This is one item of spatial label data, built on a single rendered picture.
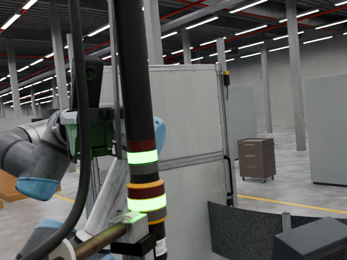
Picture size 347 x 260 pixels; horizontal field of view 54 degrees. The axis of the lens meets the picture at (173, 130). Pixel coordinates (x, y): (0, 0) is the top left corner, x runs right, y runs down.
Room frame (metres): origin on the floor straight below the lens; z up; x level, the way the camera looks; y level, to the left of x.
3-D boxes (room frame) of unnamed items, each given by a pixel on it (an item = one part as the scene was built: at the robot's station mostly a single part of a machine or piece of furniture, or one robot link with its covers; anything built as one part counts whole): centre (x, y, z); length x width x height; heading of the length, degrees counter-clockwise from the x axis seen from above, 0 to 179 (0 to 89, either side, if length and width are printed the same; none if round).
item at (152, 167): (0.38, 0.04, 1.59); 0.03 x 0.03 x 0.01
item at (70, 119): (0.46, 0.14, 1.64); 0.09 x 0.03 x 0.06; 6
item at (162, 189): (0.38, 0.04, 1.57); 0.04 x 0.04 x 0.01
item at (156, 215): (0.38, 0.04, 1.54); 0.04 x 0.04 x 0.01
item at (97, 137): (0.56, 0.14, 1.63); 0.12 x 0.08 x 0.09; 27
